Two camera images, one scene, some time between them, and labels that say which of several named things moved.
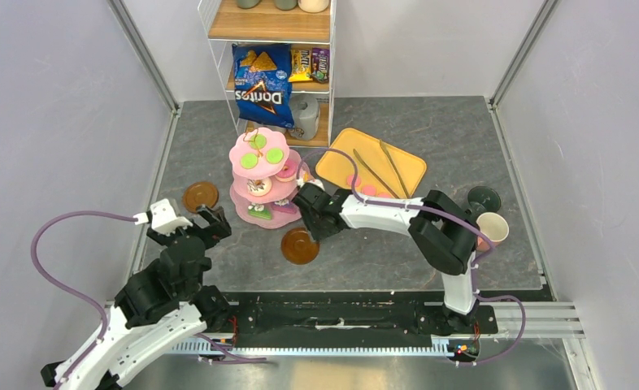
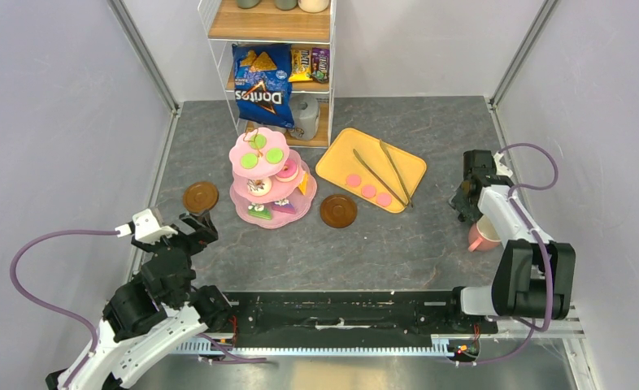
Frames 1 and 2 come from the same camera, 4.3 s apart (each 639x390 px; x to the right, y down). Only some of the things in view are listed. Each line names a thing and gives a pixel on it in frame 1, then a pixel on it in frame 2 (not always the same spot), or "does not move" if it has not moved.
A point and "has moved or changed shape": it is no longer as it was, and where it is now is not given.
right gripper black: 316,232 to 457,201
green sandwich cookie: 274,155 does not move
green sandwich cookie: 258,141 does not move
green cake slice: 259,211 does not move
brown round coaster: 298,247 has moved or changed shape
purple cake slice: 284,205 does not move
